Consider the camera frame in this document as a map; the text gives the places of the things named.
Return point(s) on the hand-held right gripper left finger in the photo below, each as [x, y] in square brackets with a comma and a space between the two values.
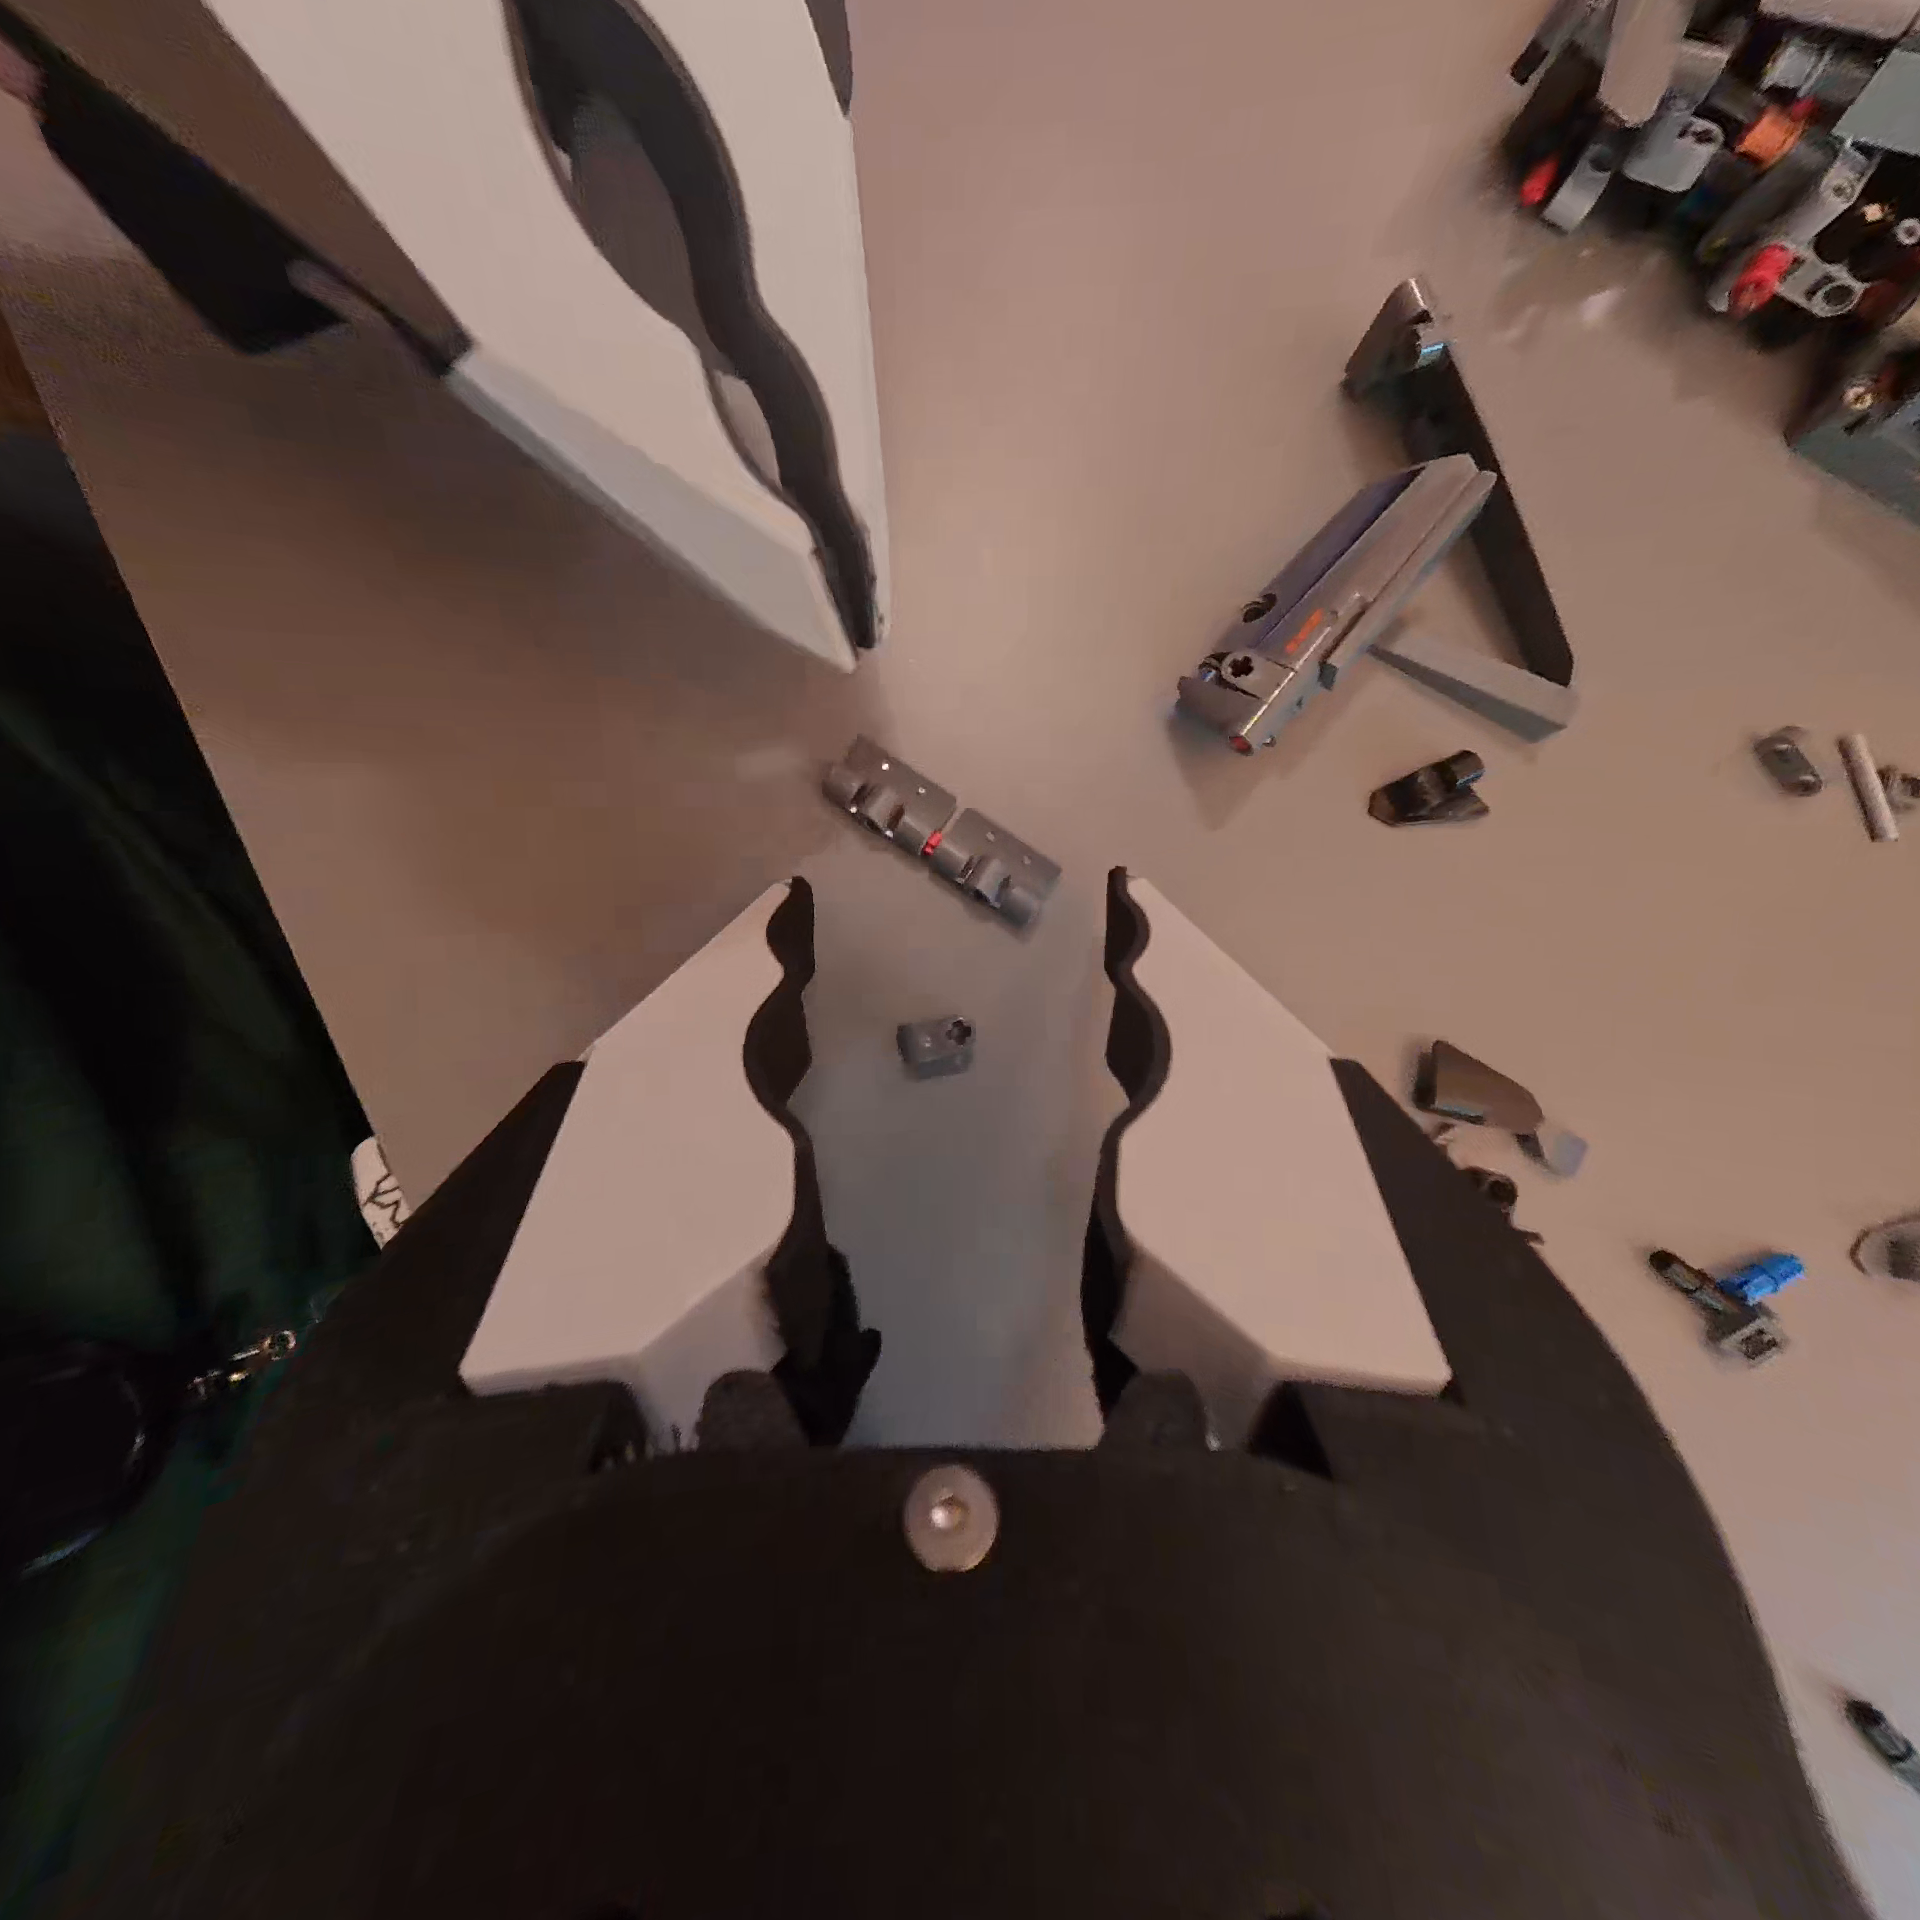
[644, 1200]

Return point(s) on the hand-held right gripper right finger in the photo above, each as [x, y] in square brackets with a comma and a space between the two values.
[1274, 1200]

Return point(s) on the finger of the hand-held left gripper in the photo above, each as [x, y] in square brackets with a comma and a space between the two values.
[794, 225]
[450, 181]

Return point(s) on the small grey lego connector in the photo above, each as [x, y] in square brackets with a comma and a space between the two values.
[933, 1047]

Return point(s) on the grey lego panel assembly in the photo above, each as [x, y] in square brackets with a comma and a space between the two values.
[1321, 615]

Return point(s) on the black lego pin connector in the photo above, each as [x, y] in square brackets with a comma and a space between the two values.
[1493, 1191]

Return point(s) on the dark tapered lego panel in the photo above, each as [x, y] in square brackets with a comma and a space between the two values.
[1479, 1083]

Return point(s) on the black lego slope piece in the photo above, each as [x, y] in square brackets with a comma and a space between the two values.
[1425, 793]

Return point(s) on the scattered loose lego pieces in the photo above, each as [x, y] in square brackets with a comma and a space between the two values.
[1762, 1279]

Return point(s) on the dark grey rounded lego piece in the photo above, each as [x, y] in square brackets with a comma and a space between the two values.
[1789, 762]

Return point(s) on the light grey lego axle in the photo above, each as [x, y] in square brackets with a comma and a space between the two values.
[1869, 785]

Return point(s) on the small dark lego bush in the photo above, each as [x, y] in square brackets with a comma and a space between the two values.
[1904, 789]

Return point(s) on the grey lego car model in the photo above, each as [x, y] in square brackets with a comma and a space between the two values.
[1771, 151]

